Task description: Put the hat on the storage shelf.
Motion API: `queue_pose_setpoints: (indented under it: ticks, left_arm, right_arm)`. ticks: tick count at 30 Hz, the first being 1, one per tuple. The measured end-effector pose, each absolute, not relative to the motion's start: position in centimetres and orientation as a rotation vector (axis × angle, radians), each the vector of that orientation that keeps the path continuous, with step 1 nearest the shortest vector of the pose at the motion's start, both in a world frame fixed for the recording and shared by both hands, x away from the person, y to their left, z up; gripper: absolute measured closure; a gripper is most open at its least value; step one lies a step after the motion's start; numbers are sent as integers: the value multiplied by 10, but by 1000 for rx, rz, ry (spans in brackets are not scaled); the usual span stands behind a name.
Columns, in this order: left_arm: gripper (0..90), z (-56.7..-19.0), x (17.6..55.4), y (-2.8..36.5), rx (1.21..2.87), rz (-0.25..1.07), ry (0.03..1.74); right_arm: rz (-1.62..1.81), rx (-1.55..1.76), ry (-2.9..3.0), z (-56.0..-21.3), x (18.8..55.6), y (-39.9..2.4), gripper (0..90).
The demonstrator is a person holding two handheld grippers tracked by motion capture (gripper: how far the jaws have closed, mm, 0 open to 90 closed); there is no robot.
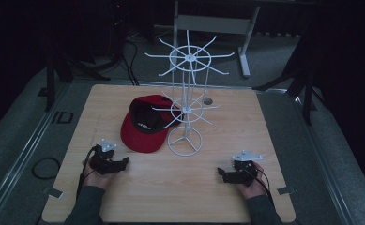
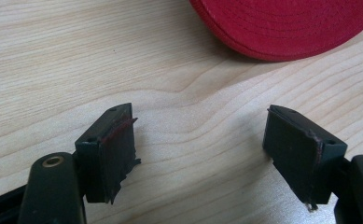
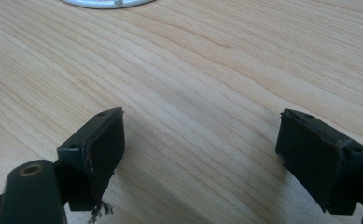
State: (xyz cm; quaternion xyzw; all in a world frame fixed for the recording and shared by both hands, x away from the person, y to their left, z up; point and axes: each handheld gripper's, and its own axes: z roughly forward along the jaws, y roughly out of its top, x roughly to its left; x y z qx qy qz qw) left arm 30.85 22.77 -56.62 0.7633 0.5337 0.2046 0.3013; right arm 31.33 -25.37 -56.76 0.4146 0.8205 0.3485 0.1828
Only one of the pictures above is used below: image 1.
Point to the red and black cap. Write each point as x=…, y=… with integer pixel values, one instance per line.
x=142, y=137

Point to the grey round table grommet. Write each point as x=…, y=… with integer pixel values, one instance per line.
x=207, y=100

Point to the black tripod stand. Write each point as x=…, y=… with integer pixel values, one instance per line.
x=50, y=87
x=308, y=93

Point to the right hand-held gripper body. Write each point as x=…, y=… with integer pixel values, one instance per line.
x=244, y=173

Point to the white metal desk frame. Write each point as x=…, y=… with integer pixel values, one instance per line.
x=214, y=24

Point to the grey tape strip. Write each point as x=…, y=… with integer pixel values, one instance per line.
x=54, y=192
x=286, y=190

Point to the person's left hand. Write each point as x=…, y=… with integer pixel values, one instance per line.
x=95, y=179

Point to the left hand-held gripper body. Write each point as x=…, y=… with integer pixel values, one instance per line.
x=103, y=162

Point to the person's right hand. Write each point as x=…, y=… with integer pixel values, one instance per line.
x=254, y=188

